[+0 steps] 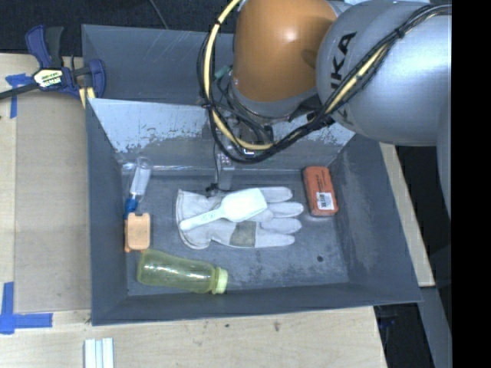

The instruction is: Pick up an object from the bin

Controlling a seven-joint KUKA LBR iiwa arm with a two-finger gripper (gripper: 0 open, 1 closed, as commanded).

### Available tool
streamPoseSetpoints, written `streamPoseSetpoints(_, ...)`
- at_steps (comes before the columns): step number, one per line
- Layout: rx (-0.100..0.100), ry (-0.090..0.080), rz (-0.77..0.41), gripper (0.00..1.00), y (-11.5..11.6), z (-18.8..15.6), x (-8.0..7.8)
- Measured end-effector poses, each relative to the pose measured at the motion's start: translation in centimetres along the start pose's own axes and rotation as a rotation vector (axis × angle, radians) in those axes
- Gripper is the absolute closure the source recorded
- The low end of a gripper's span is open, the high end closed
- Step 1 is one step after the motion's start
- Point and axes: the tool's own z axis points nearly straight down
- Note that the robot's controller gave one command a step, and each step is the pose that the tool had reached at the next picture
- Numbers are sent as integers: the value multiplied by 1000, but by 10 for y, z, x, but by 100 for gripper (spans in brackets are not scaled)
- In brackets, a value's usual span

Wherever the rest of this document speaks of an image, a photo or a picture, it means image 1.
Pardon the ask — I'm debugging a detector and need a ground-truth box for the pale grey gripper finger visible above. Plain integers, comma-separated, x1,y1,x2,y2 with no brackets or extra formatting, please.
219,153,236,192

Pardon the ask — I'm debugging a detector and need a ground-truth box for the white plastic scoop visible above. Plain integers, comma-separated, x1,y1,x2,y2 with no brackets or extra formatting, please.
178,188,269,232

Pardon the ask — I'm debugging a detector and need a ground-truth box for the white work glove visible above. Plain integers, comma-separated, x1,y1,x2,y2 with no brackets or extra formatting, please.
175,186,305,251

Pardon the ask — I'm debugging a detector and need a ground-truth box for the clear tube with blue cap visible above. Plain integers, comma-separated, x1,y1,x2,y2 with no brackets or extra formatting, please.
122,156,153,220

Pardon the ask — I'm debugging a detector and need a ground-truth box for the orange flat block with label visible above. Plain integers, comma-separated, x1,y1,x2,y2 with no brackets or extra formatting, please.
302,165,340,218

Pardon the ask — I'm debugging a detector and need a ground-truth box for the grey metal bin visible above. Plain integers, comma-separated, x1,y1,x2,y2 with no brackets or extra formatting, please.
81,24,425,327

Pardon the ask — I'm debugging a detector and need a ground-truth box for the yellow-green plastic bottle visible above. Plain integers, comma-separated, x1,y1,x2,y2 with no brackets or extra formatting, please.
136,248,229,296

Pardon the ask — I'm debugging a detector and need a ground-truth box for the pale wood flat board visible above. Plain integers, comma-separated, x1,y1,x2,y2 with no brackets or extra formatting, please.
14,89,93,314

